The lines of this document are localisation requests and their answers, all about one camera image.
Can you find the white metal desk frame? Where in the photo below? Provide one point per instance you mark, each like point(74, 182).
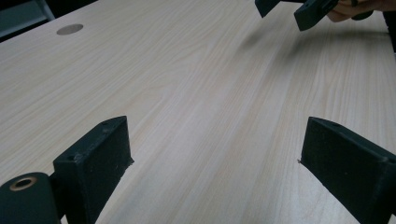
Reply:
point(46, 11)

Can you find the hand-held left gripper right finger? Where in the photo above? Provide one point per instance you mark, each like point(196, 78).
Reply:
point(348, 168)

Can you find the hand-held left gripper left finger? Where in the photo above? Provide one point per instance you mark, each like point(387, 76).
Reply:
point(93, 168)

